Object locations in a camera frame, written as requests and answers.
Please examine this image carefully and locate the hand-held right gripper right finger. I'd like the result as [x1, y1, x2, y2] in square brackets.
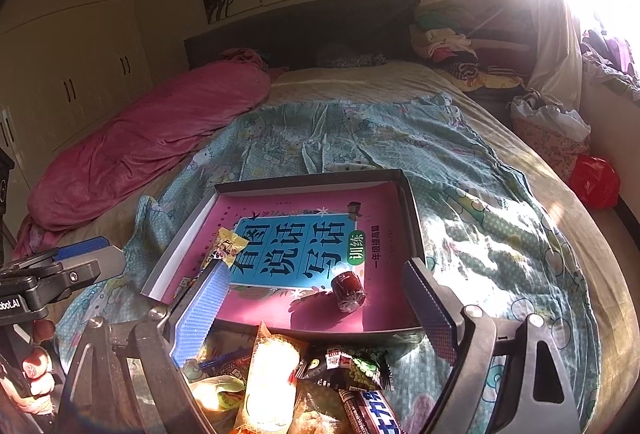
[401, 257, 583, 434]

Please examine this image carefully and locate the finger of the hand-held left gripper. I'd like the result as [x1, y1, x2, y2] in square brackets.
[70, 246, 127, 287]
[52, 236, 112, 265]

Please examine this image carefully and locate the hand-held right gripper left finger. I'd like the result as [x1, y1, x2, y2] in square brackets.
[52, 259, 232, 434]

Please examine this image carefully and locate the yellow cartoon snack packet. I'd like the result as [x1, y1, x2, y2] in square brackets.
[202, 229, 250, 271]

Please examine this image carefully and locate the dark red jelly cup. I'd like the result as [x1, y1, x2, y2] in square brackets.
[330, 270, 367, 313]

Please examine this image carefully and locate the dark cardboard box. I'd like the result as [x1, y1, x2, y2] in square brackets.
[140, 168, 428, 335]

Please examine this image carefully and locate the orange rice cracker packet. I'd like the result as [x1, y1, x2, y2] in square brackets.
[232, 321, 311, 434]

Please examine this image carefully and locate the brown chocolate bar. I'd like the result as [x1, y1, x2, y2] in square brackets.
[339, 388, 401, 434]

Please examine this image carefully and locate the person's left hand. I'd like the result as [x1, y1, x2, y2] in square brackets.
[15, 316, 58, 410]

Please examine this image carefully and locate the blue snack wrapper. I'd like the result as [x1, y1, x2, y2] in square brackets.
[197, 348, 251, 371]

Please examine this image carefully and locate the pink and blue book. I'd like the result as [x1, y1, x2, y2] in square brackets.
[162, 181, 423, 332]

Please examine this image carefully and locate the green black snack packet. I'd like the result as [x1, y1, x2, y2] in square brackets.
[345, 349, 396, 392]

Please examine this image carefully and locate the yellow green snack packet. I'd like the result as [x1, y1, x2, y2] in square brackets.
[190, 374, 246, 434]

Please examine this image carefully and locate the black-green snack packet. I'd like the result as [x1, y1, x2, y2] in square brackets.
[297, 348, 353, 387]

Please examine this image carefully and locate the pink blanket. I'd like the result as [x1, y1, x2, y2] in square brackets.
[15, 48, 273, 260]

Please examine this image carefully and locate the clear packet of crispy squares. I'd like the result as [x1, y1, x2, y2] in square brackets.
[290, 394, 351, 434]

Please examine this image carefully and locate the teal cartoon printed blanket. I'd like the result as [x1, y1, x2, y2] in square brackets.
[55, 93, 601, 434]

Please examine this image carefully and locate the cream wardrobe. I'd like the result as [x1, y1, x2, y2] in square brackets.
[0, 0, 153, 180]

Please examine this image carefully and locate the pink floral bag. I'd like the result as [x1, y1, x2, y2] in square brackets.
[510, 89, 592, 182]

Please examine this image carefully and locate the red plastic bag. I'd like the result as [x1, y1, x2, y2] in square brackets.
[570, 154, 622, 211]

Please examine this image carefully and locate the bed with beige sheet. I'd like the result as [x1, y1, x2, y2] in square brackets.
[15, 59, 640, 434]

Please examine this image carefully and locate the dark floral pillow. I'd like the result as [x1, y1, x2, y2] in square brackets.
[317, 49, 388, 69]

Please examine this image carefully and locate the pile of folded clothes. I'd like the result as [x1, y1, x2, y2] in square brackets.
[410, 0, 538, 90]

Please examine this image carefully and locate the dark bed headboard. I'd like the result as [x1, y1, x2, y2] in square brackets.
[184, 0, 421, 70]

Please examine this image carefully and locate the cream curtain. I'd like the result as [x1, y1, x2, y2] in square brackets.
[527, 0, 583, 95]

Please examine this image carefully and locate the heap of clothes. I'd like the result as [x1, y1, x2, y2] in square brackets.
[580, 29, 640, 102]

